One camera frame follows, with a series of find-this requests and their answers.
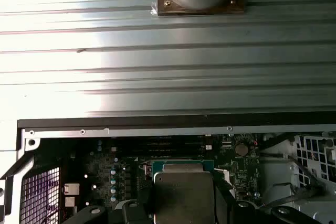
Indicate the black PC case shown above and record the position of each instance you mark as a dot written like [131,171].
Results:
[157,132]

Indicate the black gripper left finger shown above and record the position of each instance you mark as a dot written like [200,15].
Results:
[139,213]

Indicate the silver CPU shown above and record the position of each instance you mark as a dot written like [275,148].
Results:
[183,197]

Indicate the brown square base plate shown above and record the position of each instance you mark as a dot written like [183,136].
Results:
[202,11]

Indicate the metal drive cage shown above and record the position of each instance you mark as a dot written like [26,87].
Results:
[302,142]

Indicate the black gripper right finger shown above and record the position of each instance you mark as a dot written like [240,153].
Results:
[225,208]

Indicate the green motherboard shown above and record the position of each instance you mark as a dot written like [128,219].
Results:
[244,166]

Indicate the round coin battery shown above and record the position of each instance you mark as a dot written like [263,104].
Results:
[241,149]

